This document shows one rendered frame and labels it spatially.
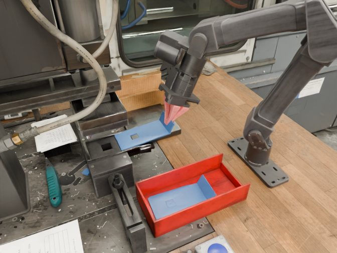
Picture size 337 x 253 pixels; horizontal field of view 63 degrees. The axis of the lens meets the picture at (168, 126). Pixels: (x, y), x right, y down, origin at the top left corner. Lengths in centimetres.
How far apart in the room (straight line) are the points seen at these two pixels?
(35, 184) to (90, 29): 45
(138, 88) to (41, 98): 56
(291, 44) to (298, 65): 114
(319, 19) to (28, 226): 74
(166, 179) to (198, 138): 23
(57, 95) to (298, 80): 51
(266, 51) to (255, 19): 106
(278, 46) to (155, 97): 93
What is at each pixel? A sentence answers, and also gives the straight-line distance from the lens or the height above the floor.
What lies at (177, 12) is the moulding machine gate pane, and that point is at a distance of 131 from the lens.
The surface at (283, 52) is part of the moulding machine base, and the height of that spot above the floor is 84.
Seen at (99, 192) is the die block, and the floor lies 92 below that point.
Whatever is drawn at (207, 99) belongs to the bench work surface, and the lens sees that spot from 108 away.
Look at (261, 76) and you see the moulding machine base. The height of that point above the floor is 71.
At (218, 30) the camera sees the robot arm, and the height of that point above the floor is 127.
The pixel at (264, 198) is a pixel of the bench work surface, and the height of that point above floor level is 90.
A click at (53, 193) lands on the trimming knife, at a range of 75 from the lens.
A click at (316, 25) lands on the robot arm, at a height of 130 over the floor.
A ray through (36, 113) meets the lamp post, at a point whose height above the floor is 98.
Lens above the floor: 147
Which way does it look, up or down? 38 degrees down
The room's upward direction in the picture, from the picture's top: straight up
